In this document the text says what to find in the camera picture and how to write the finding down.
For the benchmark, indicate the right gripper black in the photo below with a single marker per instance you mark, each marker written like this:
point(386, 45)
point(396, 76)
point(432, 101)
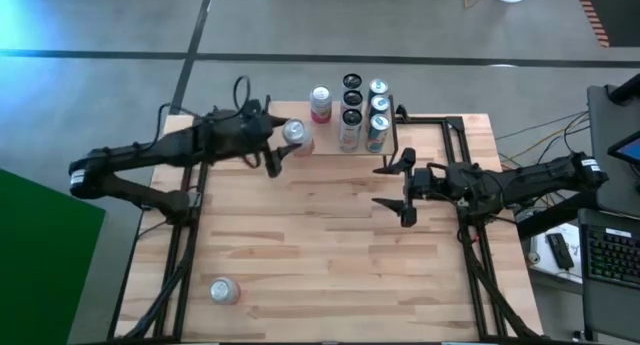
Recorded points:
point(430, 182)

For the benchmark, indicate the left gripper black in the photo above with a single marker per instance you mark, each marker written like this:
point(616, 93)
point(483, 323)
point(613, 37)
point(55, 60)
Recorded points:
point(240, 132)

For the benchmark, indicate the pink and white beverage can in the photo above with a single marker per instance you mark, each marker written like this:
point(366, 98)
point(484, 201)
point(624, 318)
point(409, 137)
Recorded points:
point(320, 105)
point(222, 290)
point(294, 131)

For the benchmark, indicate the silver can with blue tab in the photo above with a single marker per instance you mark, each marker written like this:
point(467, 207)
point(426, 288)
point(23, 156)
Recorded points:
point(377, 135)
point(380, 104)
point(378, 86)

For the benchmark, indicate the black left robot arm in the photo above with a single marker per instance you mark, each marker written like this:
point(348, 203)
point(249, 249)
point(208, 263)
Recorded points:
point(150, 150)

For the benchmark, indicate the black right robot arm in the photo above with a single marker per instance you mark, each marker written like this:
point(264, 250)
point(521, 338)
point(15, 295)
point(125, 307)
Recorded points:
point(540, 180)

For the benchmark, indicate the wooden shelf with black legs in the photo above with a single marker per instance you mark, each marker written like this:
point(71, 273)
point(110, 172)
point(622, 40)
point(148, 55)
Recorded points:
point(327, 142)

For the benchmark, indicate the white paper sheet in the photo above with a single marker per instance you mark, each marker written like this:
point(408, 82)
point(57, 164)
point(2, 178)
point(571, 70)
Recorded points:
point(541, 242)

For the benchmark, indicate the black diagonal stand beam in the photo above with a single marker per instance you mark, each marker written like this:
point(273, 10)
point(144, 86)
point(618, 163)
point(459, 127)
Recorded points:
point(555, 216)

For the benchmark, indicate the black phone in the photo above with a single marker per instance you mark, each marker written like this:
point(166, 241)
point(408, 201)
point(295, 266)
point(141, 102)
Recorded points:
point(560, 250)

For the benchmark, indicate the grey side table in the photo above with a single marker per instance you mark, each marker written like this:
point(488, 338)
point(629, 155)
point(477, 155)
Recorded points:
point(607, 185)

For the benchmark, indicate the keyboard at right edge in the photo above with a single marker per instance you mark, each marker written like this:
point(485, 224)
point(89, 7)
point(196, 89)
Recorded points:
point(612, 255)

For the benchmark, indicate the tablet with blue screen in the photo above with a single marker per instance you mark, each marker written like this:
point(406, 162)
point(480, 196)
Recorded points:
point(631, 150)

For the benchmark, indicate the black pole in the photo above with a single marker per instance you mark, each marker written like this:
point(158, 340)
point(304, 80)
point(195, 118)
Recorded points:
point(627, 90)

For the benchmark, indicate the green floor mat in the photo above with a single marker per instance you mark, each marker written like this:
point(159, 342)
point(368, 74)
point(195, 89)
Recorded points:
point(45, 265)

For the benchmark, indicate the black floor mat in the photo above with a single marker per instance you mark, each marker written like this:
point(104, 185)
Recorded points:
point(622, 15)

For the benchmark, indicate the black aluminium rig frame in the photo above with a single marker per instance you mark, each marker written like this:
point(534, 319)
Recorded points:
point(452, 122)

